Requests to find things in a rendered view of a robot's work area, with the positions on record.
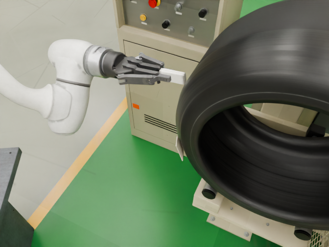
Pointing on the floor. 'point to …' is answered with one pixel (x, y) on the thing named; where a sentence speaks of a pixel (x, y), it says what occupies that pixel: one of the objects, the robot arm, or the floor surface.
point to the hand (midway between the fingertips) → (172, 76)
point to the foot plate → (229, 227)
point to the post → (283, 111)
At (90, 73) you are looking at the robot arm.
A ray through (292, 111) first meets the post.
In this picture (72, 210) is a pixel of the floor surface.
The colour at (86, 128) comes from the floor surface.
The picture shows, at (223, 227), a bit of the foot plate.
